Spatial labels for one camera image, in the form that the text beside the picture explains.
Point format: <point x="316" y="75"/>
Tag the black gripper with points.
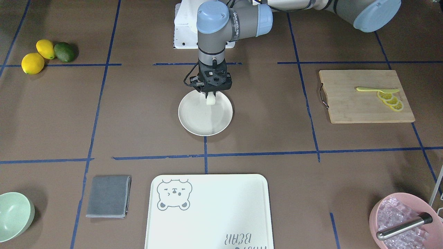
<point x="199" y="84"/>

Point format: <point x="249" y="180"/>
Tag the white steamed bun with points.
<point x="210" y="100"/>

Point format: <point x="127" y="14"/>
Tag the cream round plate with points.
<point x="205" y="120"/>

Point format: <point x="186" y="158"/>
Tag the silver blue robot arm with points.
<point x="253" y="18"/>

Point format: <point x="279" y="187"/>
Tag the white bear tray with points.
<point x="209" y="211"/>

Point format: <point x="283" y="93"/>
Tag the bamboo cutting board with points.
<point x="346" y="105"/>

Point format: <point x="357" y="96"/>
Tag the grey folded cloth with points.
<point x="109" y="197"/>

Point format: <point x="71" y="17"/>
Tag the green avocado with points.
<point x="64" y="52"/>

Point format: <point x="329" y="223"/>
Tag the yellow lemon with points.
<point x="46" y="49"/>
<point x="32" y="63"/>

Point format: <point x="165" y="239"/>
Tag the lemon slices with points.
<point x="390" y="100"/>

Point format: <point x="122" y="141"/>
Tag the pink bowl with ice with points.
<point x="399" y="207"/>

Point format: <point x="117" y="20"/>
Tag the mint green bowl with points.
<point x="17" y="212"/>

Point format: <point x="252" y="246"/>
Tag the metal scoop in bowl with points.
<point x="417" y="221"/>

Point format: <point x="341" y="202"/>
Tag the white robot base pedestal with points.
<point x="187" y="31"/>

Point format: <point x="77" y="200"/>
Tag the aluminium frame post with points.
<point x="436" y="187"/>

